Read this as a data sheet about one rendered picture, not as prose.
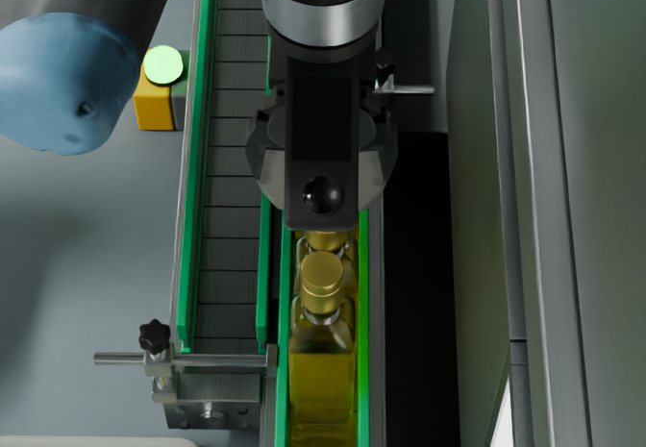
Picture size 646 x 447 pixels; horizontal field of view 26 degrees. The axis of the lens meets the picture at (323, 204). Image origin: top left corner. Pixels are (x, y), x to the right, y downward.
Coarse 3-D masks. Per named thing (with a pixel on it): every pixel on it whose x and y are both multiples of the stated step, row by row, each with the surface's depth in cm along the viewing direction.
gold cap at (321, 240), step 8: (312, 232) 114; (320, 232) 113; (328, 232) 113; (336, 232) 113; (344, 232) 115; (312, 240) 115; (320, 240) 114; (328, 240) 114; (336, 240) 114; (344, 240) 116; (320, 248) 115; (328, 248) 115; (336, 248) 115
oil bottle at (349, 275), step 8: (296, 240) 121; (304, 240) 119; (352, 240) 120; (296, 248) 120; (304, 248) 119; (344, 248) 119; (352, 248) 119; (296, 256) 120; (304, 256) 119; (344, 256) 118; (352, 256) 119; (296, 264) 119; (344, 264) 118; (352, 264) 118; (296, 272) 119; (344, 272) 118; (352, 272) 118; (296, 280) 119; (344, 280) 118; (352, 280) 118; (296, 288) 119; (344, 288) 119; (352, 288) 119; (352, 296) 120
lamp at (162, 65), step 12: (156, 48) 161; (168, 48) 161; (144, 60) 160; (156, 60) 159; (168, 60) 159; (180, 60) 160; (144, 72) 161; (156, 72) 159; (168, 72) 159; (180, 72) 161; (156, 84) 161; (168, 84) 161
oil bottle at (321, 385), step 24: (288, 336) 116; (312, 336) 115; (336, 336) 115; (288, 360) 119; (312, 360) 117; (336, 360) 117; (312, 384) 121; (336, 384) 121; (312, 408) 126; (336, 408) 125; (312, 432) 130; (336, 432) 130
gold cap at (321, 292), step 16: (320, 256) 110; (304, 272) 109; (320, 272) 109; (336, 272) 109; (304, 288) 110; (320, 288) 109; (336, 288) 110; (304, 304) 112; (320, 304) 111; (336, 304) 112
